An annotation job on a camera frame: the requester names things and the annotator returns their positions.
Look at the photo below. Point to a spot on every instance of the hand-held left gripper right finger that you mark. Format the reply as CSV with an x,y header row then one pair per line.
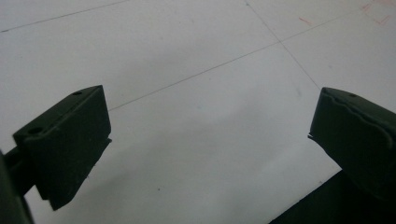
x,y
358,137

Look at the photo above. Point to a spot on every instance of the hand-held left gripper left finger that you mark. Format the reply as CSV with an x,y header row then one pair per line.
x,y
67,140

